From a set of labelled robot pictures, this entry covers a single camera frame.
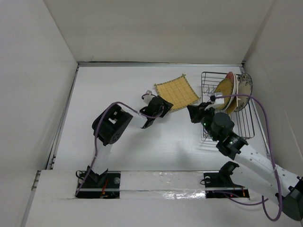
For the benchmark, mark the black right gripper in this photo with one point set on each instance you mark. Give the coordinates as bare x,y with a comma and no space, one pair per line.
194,111

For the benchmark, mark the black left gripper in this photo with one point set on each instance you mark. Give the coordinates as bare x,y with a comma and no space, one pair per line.
166,107

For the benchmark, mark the square bamboo tray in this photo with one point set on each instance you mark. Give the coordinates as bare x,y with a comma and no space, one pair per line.
178,92

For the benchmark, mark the fan-shaped bamboo tray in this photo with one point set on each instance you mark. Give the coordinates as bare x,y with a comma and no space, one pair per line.
233,105

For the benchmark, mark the round bamboo tray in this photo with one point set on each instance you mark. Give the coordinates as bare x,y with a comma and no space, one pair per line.
226,88

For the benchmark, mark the blue white floral plate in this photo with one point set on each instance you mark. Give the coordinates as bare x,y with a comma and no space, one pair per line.
245,87

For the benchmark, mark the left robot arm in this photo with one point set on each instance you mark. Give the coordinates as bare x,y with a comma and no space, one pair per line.
111,124

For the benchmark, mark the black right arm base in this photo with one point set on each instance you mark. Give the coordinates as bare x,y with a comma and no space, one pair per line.
222,178

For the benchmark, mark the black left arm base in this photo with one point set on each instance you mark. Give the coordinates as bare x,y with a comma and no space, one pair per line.
103,186

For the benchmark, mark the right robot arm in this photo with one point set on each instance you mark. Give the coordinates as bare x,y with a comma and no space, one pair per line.
247,167

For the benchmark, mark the white foam front strip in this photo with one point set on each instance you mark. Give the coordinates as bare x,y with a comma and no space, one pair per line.
162,179

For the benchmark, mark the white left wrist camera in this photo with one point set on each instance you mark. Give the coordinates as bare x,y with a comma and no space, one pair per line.
148,96

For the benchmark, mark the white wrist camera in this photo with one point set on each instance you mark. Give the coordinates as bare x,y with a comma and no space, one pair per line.
216,100
148,96

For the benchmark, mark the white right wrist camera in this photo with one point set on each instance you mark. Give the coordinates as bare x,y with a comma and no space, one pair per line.
216,100

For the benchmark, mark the dark wire dish rack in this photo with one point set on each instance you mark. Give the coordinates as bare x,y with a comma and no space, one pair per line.
243,120

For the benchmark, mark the metal front rail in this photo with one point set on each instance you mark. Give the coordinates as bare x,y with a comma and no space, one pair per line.
160,189

